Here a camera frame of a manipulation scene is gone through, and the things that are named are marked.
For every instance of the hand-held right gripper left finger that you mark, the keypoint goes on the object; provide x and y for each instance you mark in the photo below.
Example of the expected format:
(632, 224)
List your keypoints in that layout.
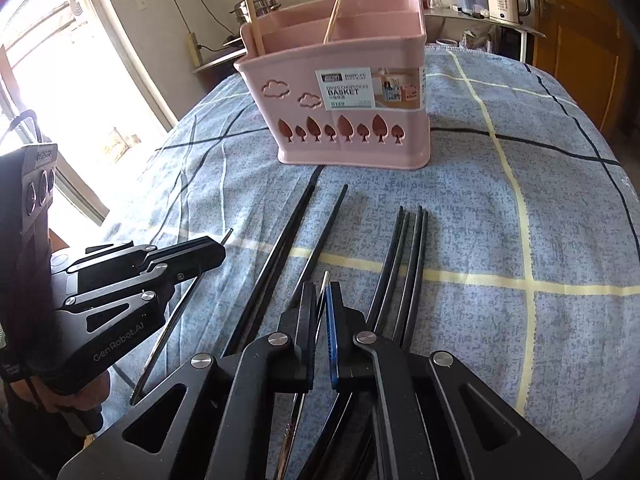
(305, 330)

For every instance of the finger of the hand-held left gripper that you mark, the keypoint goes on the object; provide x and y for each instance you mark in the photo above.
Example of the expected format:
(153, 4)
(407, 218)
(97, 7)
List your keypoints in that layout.
(200, 262)
(190, 247)

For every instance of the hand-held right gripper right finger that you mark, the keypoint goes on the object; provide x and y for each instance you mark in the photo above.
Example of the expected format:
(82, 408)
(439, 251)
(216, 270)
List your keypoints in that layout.
(332, 330)

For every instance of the bunch of black chopsticks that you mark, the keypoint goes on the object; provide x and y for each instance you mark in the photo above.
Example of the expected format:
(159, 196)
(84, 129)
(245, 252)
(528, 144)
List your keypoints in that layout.
(267, 280)

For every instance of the pink plastic utensil basket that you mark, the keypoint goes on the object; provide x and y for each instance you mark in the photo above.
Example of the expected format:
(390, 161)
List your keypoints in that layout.
(350, 125)

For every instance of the person's left forearm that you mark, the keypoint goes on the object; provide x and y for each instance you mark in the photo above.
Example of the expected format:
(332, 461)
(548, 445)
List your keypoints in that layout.
(27, 432)

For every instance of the person's left hand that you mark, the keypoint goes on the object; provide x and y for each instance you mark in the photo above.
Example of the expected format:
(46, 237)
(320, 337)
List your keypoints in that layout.
(75, 396)

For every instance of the low metal side table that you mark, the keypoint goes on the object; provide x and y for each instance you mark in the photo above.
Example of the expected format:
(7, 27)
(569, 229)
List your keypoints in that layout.
(220, 60)

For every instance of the beige power strip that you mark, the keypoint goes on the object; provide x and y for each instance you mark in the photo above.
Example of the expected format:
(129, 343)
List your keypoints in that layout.
(193, 50)

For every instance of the blue checked cloth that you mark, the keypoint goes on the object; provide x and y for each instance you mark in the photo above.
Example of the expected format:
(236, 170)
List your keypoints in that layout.
(500, 210)

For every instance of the white framed window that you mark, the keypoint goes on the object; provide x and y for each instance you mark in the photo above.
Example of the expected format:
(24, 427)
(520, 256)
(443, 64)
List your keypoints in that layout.
(75, 60)

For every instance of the wooden chopstick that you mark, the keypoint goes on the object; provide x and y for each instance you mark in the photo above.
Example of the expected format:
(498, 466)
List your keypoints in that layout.
(336, 7)
(252, 15)

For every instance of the stainless steel steamer pot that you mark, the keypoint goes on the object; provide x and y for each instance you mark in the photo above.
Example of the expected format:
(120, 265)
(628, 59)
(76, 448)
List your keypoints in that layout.
(260, 5)

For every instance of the metal kitchen table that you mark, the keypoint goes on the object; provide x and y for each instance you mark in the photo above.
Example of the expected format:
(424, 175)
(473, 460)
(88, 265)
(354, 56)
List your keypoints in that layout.
(500, 27)

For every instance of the wooden door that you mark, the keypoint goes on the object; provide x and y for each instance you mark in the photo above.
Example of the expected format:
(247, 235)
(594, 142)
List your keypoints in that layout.
(575, 25)

